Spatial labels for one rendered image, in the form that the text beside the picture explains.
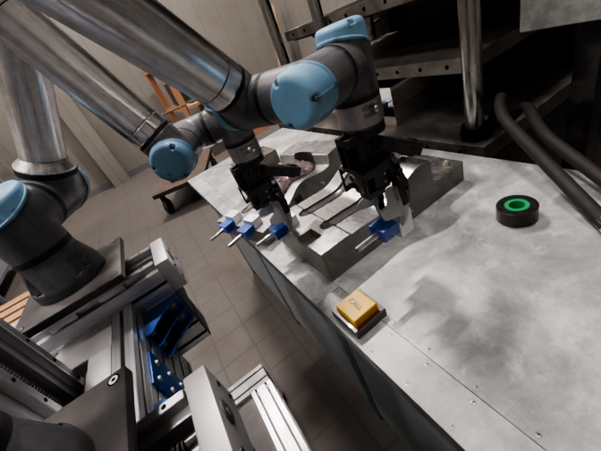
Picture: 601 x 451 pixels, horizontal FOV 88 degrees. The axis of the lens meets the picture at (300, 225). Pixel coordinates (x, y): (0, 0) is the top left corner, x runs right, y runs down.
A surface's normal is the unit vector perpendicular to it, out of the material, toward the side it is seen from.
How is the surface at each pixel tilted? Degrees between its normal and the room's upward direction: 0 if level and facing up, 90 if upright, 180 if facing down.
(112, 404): 0
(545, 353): 0
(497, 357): 0
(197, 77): 118
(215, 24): 90
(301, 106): 90
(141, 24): 106
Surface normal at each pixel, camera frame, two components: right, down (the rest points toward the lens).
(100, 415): -0.34, -0.78
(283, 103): -0.52, 0.62
